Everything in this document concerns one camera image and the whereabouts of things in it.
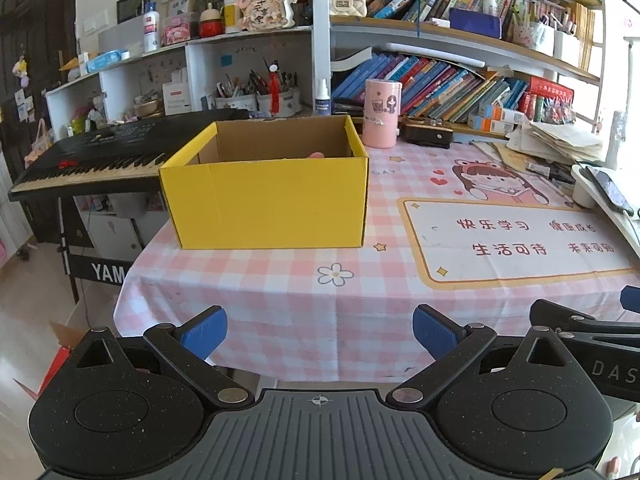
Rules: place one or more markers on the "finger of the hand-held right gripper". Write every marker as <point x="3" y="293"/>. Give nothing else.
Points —
<point x="565" y="316"/>
<point x="632" y="298"/>

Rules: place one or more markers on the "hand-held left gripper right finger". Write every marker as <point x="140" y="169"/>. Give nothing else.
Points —
<point x="434" y="332"/>

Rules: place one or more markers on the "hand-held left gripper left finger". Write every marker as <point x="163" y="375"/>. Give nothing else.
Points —
<point x="204" y="332"/>

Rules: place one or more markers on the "yellow cardboard box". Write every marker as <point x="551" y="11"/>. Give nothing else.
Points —
<point x="265" y="205"/>

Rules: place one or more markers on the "black smartphone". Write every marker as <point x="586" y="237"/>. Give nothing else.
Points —
<point x="611" y="190"/>

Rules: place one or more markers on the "white raised board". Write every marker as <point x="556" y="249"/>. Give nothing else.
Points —
<point x="585" y="190"/>

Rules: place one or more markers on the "black keyboard stand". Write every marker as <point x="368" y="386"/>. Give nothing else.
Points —
<point x="100" y="272"/>

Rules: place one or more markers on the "white storage cabinet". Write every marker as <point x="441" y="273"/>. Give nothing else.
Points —
<point x="115" y="235"/>

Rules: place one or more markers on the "red cardboard box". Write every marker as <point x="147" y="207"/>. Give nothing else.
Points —
<point x="55" y="370"/>

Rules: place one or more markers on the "white lamp pole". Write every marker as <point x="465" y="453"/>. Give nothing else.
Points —
<point x="619" y="140"/>

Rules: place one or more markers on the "beige booklet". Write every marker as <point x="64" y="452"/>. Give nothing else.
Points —
<point x="500" y="155"/>

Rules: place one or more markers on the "stack of white papers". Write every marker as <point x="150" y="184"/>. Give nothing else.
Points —
<point x="555" y="142"/>

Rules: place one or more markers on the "dark brown stapler box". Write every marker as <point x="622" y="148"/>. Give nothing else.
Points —
<point x="425" y="135"/>

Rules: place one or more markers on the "orange white small carton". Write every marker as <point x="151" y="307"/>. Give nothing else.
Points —
<point x="500" y="111"/>
<point x="490" y="124"/>

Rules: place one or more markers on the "pink cylindrical container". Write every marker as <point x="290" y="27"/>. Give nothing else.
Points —
<point x="381" y="125"/>

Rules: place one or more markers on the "black electronic keyboard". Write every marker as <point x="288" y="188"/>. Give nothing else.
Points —
<point x="100" y="145"/>

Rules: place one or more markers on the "red gift box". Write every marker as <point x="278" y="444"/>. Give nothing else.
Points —
<point x="547" y="100"/>

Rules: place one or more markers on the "white pen cup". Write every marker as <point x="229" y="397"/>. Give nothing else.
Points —
<point x="290" y="102"/>
<point x="235" y="101"/>

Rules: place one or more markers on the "white box with red label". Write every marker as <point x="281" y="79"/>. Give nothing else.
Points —
<point x="176" y="97"/>

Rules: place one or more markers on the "row of blue-spined books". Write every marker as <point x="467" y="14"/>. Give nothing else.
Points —
<point x="435" y="90"/>

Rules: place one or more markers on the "pink handbag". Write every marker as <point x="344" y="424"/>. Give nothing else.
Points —
<point x="39" y="145"/>

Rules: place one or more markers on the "red tassel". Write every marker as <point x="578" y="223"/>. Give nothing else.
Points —
<point x="275" y="92"/>

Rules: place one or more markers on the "white spray bottle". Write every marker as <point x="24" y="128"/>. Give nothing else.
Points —
<point x="323" y="102"/>

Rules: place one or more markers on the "white cubby shelf unit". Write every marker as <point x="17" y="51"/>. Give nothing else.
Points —
<point x="192" y="75"/>

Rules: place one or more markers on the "white pencil containers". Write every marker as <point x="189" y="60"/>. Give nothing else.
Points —
<point x="547" y="45"/>

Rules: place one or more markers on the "blue sticky note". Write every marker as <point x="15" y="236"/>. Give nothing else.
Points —
<point x="225" y="60"/>

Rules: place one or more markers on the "blue tissue pack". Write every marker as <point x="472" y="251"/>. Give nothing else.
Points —
<point x="107" y="60"/>

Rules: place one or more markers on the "pink printed box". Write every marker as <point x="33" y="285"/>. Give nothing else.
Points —
<point x="177" y="30"/>

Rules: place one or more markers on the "dark blue box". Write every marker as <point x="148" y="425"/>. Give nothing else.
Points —
<point x="475" y="24"/>

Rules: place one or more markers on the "grey storage box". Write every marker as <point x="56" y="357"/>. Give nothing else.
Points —
<point x="120" y="37"/>

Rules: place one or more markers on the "white bottle with red label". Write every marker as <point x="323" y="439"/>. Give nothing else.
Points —
<point x="151" y="30"/>

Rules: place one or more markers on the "red round pot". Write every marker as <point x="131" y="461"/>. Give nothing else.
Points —
<point x="211" y="25"/>

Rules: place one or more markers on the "yellow white cup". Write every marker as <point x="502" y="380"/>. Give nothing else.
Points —
<point x="231" y="15"/>

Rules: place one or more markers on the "small plush door hanger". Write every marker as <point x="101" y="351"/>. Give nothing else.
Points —
<point x="20" y="67"/>

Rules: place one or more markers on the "pig decoration plaque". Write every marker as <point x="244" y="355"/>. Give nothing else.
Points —
<point x="265" y="5"/>

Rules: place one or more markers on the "dark wooden door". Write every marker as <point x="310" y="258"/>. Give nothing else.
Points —
<point x="30" y="35"/>

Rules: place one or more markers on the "white frame wooden bookshelf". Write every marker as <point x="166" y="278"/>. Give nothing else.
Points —
<point x="320" y="35"/>

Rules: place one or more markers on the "white wall switch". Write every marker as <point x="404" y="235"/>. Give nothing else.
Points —
<point x="95" y="24"/>

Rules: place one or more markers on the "black picture frame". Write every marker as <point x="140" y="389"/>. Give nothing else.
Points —
<point x="131" y="7"/>

